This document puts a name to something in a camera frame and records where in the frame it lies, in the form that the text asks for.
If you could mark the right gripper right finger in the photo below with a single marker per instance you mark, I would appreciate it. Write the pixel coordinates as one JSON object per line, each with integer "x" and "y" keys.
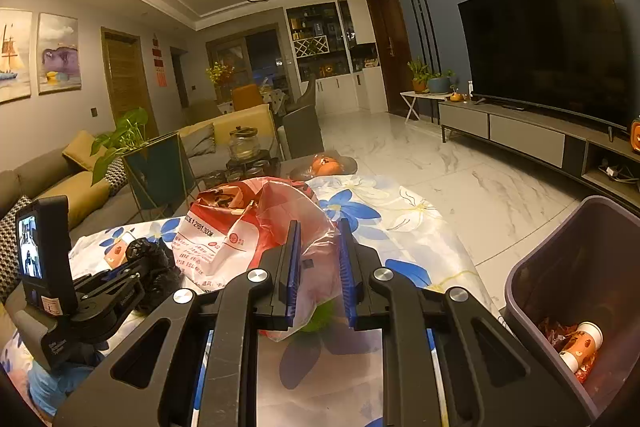
{"x": 446, "y": 359}

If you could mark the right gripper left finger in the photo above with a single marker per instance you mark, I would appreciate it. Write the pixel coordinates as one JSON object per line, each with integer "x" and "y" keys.
{"x": 193, "y": 361}

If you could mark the black plastic bag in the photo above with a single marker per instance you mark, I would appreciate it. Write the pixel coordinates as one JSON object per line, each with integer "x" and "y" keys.
{"x": 159, "y": 274}

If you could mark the orange white paper cup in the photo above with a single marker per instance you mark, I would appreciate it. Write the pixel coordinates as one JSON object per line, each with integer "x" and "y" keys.
{"x": 581, "y": 345}

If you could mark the red white plastic bag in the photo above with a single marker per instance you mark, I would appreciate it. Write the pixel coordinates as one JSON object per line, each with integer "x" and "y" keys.
{"x": 228, "y": 228}

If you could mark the green foam fruit net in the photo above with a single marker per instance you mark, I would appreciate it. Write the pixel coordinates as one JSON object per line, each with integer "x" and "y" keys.
{"x": 322, "y": 317}

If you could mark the red white wrapper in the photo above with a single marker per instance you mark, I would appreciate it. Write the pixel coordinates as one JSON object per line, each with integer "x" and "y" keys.
{"x": 556, "y": 333}

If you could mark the dark plastic trash bin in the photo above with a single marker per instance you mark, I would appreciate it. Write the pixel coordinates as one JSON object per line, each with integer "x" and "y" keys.
{"x": 586, "y": 270}

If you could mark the blue gloved hand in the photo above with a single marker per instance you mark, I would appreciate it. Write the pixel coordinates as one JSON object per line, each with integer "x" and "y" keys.
{"x": 49, "y": 390}

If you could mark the phone mounted on gripper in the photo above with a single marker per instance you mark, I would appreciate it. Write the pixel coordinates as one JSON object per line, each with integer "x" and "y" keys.
{"x": 43, "y": 245}

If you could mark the grey sectional sofa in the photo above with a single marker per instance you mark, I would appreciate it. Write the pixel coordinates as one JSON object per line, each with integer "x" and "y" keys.
{"x": 98, "y": 213}

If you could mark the houndstooth cushion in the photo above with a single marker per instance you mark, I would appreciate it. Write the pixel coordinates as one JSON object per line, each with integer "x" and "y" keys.
{"x": 9, "y": 277}

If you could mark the green square planter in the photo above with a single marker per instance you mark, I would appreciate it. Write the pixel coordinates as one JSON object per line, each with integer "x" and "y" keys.
{"x": 160, "y": 177}

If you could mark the yellow cushion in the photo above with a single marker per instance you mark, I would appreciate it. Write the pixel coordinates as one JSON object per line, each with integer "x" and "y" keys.
{"x": 80, "y": 151}

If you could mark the floral blue white tablecloth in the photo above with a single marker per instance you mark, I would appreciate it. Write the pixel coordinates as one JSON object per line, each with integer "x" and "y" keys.
{"x": 195, "y": 358}

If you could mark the green leafy houseplant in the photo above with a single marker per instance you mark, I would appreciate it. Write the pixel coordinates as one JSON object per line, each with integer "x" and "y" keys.
{"x": 129, "y": 135}

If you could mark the glass teapot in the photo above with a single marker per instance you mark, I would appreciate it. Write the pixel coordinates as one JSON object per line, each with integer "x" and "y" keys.
{"x": 244, "y": 143}

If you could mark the purple abstract painting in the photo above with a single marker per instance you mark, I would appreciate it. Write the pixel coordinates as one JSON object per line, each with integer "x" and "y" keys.
{"x": 58, "y": 54}

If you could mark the wooden door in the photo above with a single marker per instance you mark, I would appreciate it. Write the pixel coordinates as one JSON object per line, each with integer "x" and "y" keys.
{"x": 125, "y": 76}

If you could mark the grey tv cabinet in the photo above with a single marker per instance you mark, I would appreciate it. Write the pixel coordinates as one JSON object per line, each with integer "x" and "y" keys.
{"x": 599, "y": 159}

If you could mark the grey chair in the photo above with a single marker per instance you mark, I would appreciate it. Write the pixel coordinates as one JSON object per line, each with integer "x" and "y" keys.
{"x": 299, "y": 133}

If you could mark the sailboat painting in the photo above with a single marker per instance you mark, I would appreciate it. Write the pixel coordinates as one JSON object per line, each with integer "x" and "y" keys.
{"x": 15, "y": 31}

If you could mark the orange speaker box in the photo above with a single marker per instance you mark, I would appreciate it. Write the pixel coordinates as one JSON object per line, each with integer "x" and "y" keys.
{"x": 634, "y": 135}

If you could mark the potted plant on table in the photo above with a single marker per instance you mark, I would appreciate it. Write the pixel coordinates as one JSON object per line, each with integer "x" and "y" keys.
{"x": 421, "y": 73}

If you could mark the large black television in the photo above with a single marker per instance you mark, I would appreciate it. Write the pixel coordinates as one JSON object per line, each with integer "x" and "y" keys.
{"x": 572, "y": 56}

